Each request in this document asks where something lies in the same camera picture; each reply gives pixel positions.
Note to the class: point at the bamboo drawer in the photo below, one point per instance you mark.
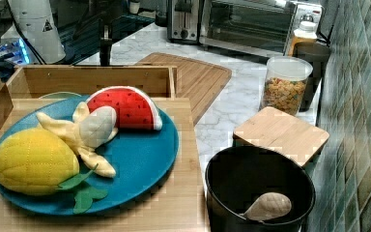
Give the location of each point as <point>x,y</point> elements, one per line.
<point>38,80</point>

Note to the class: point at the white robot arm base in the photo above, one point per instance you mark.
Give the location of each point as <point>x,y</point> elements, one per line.
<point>34,30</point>

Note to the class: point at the bamboo drawer cabinet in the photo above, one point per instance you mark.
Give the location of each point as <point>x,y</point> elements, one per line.
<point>178,205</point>

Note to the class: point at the bamboo cutting board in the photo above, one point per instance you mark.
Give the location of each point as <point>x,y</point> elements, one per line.
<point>199,81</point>

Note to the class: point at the plush watermelon slice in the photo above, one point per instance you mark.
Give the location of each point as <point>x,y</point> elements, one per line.
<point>134,108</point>

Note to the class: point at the blue plate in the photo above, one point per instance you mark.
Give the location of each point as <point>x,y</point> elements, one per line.
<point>140,157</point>

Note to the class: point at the black pot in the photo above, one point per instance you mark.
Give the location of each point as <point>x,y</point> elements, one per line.
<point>235,177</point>

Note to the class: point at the bamboo lid box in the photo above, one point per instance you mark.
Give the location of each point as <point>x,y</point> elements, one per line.
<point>283,133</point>

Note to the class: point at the plush peeled banana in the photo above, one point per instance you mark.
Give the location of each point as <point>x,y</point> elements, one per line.
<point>85,133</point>

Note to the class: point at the silver toaster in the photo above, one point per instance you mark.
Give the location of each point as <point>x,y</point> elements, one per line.
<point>184,21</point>

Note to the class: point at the clear cereal container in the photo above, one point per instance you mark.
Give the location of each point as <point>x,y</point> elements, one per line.
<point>285,83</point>

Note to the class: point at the silver toaster oven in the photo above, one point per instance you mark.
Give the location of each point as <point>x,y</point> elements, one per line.
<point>259,27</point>

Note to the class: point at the light green bowl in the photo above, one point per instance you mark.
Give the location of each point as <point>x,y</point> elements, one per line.
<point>60,95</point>

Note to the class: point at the orange juice bottle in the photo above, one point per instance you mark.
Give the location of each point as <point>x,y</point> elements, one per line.
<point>306,32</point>

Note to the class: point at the plush yellow corn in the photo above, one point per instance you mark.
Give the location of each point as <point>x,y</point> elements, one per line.
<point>36,162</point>

